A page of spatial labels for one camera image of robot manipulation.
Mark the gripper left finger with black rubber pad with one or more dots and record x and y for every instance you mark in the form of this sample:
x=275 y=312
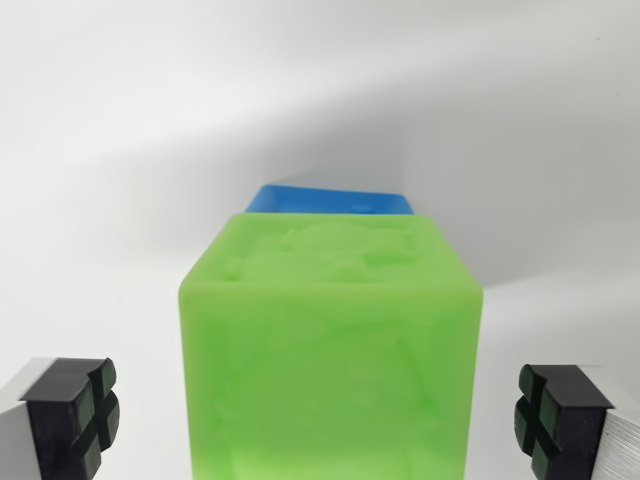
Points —
x=55 y=415

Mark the gripper right finger with black rubber pad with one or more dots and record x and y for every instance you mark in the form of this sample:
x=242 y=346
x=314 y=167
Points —
x=570 y=415

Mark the green translucent cube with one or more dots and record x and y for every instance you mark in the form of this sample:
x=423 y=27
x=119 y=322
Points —
x=330 y=360

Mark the blue embossed cube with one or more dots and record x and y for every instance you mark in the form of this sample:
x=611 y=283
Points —
x=320 y=200

